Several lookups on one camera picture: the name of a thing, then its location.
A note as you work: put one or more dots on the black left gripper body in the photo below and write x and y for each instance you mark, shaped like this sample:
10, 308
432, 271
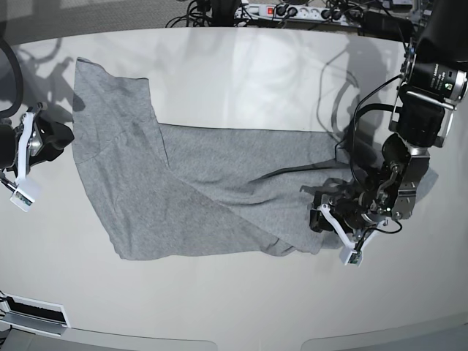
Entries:
347, 210

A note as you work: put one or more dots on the grey t-shirt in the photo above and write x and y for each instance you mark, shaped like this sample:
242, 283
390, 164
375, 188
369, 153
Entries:
162, 190

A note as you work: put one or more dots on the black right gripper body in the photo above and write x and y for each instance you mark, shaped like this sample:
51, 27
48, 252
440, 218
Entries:
54, 138

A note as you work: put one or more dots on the black power adapter box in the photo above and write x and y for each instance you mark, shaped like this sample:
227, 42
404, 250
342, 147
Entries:
387, 27

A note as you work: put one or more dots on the white power strip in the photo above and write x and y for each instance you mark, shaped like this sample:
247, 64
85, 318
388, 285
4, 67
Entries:
283, 11

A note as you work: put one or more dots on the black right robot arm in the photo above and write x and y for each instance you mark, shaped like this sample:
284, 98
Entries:
13, 91

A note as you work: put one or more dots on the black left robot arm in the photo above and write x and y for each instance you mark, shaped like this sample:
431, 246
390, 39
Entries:
433, 81

